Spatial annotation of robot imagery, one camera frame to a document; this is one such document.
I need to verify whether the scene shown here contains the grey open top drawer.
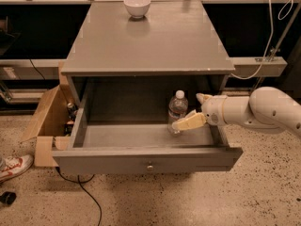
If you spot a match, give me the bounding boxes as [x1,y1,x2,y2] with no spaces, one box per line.
[53,79,243,174]

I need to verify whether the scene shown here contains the brown cardboard box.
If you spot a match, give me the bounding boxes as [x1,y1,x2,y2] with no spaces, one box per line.
[21,61,74,167]

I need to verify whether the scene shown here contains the white and red sneaker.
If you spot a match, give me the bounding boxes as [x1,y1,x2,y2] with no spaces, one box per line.
[0,154,34,183]

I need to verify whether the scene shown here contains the white hanging cable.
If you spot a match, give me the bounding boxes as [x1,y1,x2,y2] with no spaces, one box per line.
[230,0,297,81]

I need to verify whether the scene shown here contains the clear plastic water bottle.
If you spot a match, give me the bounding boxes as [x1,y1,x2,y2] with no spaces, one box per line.
[167,90,188,135]

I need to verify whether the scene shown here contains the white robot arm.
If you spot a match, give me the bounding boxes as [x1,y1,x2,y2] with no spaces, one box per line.
[172,87,301,137]

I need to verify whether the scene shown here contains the grey wooden cabinet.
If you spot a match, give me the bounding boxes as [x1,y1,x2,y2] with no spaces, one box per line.
[62,1,234,123]

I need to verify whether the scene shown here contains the small black floor object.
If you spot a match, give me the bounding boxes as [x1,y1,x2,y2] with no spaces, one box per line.
[0,191,16,205]

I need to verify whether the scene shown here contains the cans inside cardboard box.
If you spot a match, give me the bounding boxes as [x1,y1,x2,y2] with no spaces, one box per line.
[64,103,78,136]

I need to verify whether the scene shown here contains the white ceramic bowl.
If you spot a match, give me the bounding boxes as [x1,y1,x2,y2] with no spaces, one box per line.
[123,0,151,19]

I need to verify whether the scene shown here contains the grey metal rail frame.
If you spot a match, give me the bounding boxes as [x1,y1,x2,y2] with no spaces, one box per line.
[0,0,301,105]

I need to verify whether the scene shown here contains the black floor cable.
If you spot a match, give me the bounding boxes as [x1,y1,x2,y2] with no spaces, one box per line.
[55,167,103,226]

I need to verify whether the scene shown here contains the black wall cable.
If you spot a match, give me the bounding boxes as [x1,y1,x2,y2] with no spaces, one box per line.
[29,58,47,81]

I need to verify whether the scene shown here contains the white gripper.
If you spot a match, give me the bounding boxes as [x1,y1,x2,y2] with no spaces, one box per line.
[171,93,227,131]

